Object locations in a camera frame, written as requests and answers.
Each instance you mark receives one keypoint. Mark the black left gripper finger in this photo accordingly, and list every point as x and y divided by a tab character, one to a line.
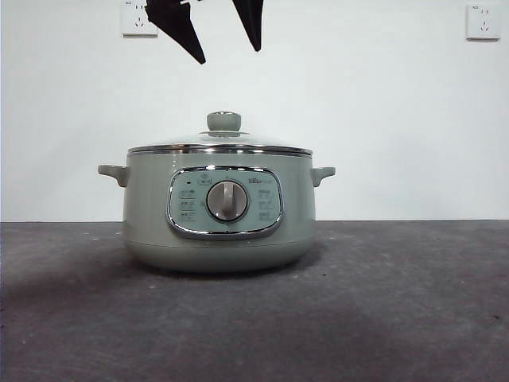
175	24
252	20

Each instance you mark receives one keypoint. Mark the white wall socket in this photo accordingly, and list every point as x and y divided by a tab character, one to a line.
482	22
133	24

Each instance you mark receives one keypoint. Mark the pale green electric cooking pot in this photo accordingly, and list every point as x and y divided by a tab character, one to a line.
147	207

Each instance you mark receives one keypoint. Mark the glass lid with green knob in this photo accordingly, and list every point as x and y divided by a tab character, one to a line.
223	121

